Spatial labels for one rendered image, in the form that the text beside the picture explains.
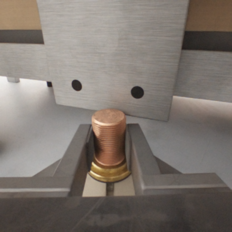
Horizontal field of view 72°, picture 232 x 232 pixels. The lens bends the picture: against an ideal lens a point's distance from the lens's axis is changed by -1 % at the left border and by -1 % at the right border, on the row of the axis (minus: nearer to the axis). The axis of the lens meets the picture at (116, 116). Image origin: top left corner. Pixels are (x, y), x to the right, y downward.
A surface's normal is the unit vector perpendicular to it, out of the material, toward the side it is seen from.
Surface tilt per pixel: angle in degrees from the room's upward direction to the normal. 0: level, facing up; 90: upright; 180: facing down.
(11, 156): 180
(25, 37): 90
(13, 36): 90
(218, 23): 90
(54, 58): 90
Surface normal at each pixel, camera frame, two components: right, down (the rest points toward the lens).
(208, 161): 0.00, -0.87
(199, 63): -0.32, 0.47
